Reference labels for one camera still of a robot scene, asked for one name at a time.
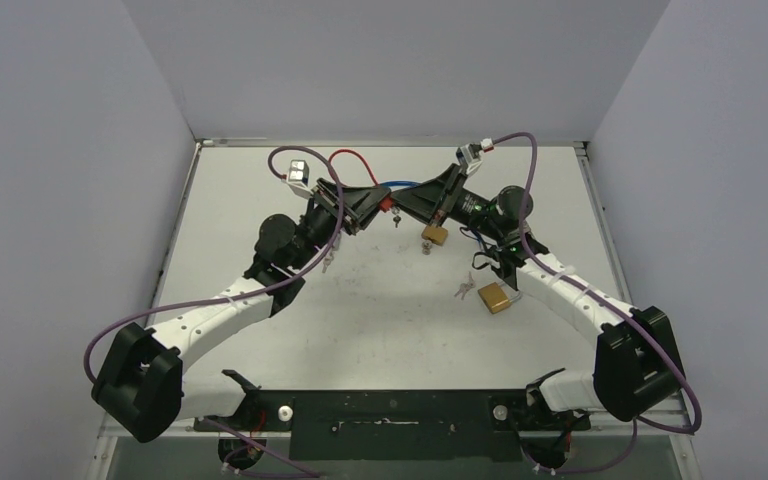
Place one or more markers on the red cable padlock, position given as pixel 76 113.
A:
pixel 386 204

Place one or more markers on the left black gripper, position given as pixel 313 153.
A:
pixel 359 204

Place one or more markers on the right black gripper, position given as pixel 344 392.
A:
pixel 449 192

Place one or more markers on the brass padlock long shackle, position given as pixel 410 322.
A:
pixel 435 235

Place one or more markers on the loose silver keys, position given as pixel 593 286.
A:
pixel 465 287

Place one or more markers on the blue lock keys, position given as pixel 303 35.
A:
pixel 328 260

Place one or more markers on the brass padlock short shackle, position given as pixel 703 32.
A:
pixel 498 296

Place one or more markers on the blue cable lock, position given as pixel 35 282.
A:
pixel 397 183

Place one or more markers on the red lock keys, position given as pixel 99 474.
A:
pixel 396 216

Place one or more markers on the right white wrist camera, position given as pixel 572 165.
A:
pixel 469 156

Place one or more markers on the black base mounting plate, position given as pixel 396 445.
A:
pixel 406 424

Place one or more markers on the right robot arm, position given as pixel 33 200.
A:
pixel 636 364

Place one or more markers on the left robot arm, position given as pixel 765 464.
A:
pixel 143 382

